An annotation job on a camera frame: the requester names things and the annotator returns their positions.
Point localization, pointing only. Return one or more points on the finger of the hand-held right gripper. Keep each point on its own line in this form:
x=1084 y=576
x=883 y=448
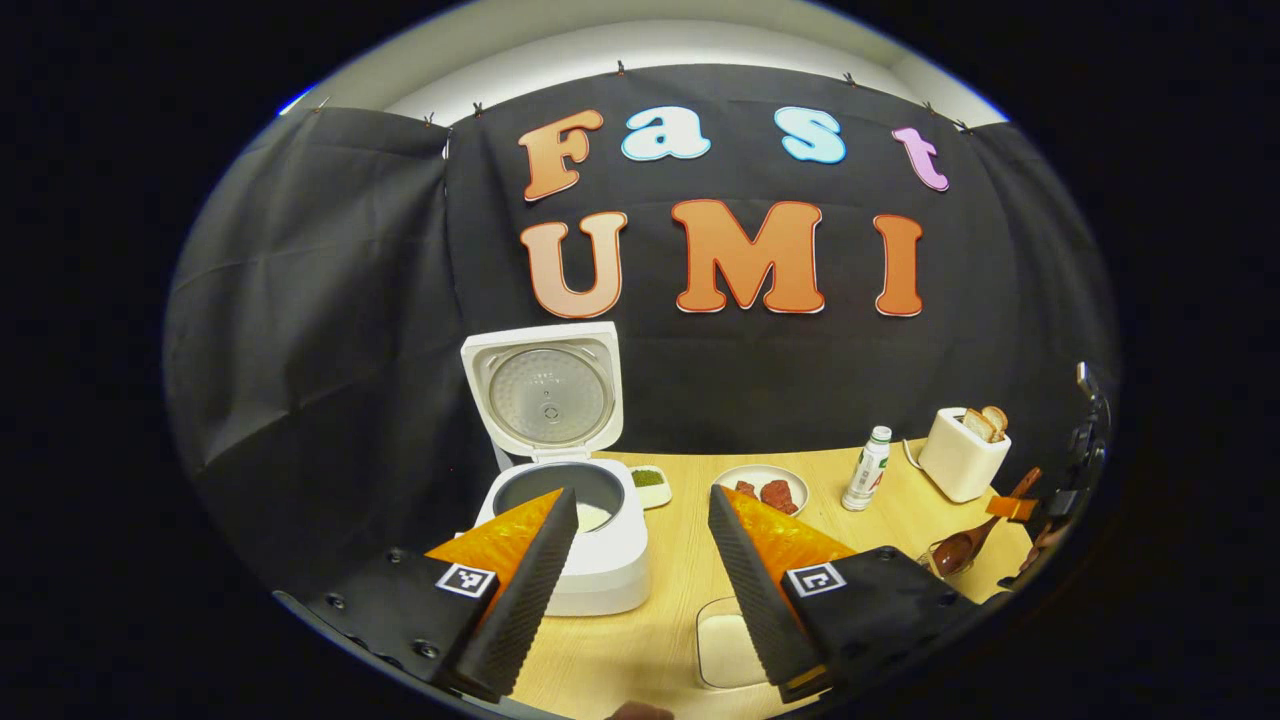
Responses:
x=1012 y=508

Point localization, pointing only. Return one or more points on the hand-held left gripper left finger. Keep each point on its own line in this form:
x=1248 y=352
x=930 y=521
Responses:
x=525 y=600

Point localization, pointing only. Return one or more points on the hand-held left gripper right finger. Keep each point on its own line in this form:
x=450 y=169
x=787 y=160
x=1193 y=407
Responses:
x=760 y=600

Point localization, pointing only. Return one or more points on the clear container of rice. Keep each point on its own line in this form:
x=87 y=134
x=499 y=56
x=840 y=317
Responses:
x=728 y=650

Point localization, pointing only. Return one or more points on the brown wooden spoon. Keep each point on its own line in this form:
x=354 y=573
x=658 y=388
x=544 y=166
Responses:
x=958 y=552

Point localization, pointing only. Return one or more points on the white rice cooker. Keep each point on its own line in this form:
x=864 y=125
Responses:
x=612 y=575

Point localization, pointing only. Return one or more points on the white toaster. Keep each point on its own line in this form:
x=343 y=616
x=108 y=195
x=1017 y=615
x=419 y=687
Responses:
x=955 y=465

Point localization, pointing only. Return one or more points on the toast slice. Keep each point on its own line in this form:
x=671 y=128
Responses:
x=996 y=420
x=978 y=425

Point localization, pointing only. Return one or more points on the round white plate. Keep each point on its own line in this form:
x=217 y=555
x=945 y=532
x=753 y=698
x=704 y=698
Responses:
x=725 y=478

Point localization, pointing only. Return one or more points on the white bottle green label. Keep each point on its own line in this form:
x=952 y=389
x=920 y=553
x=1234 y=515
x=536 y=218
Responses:
x=866 y=470

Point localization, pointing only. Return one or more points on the small white dish green sauce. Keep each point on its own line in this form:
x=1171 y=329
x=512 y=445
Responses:
x=650 y=480

